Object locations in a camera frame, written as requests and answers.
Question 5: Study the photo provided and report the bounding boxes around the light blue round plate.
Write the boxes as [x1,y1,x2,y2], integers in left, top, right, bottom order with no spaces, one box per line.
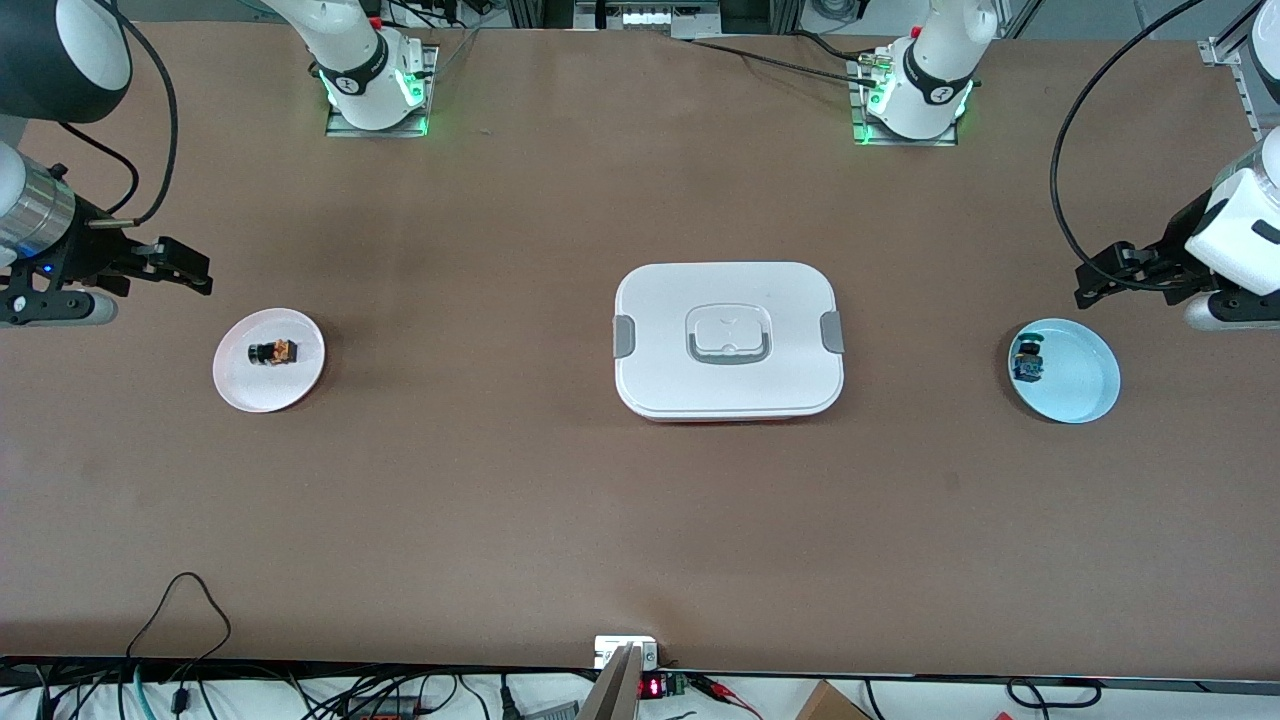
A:
[1006,318,1121,424]

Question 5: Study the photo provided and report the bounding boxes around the pink round plate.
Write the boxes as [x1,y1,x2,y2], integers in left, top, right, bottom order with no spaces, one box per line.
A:
[213,308,327,414]

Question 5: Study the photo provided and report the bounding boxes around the white lunch box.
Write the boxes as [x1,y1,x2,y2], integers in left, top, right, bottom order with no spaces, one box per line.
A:
[612,262,846,423]

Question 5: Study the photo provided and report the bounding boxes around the brown cardboard box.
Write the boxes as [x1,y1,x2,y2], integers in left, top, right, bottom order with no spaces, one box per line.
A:
[795,680,871,720]

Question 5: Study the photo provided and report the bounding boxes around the white power strip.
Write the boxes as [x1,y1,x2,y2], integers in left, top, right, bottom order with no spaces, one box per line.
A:
[618,8,703,31]

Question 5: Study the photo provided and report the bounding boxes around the small white mounting block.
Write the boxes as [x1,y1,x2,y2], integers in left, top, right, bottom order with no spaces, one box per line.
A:
[594,636,659,669]

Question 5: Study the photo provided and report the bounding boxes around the red clip lead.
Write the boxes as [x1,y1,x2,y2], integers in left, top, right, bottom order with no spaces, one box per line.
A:
[690,675,766,720]

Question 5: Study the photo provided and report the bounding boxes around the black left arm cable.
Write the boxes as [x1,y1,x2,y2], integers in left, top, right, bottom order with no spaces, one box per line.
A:
[1049,0,1211,266]

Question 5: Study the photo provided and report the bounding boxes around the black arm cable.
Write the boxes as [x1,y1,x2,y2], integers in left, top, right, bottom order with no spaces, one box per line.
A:
[1049,0,1211,266]
[58,0,181,226]

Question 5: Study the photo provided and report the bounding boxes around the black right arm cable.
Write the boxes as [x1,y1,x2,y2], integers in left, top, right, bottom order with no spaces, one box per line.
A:
[58,0,181,226]

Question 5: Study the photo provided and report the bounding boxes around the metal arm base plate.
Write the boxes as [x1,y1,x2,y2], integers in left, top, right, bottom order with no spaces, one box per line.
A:
[850,50,961,148]
[325,45,441,138]

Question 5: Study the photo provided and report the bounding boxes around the aluminium frame post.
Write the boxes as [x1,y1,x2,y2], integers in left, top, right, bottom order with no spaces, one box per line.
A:
[1198,0,1280,136]

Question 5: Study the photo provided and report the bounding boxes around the thin black table cable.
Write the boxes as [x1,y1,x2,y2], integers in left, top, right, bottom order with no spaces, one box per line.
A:
[125,572,233,669]

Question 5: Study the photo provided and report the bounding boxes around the black base power cable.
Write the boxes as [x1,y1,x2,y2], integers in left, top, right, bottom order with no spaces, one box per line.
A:
[685,28,886,86]

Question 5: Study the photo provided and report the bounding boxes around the teal cable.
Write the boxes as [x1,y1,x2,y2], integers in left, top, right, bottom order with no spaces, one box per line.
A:
[115,668,151,720]

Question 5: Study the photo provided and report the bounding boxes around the black looped cable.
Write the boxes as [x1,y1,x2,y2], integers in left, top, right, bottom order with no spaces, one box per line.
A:
[1005,678,1103,711]

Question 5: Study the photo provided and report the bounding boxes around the aluminium camera mast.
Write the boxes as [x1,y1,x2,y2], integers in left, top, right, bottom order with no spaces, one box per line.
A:
[578,643,643,720]

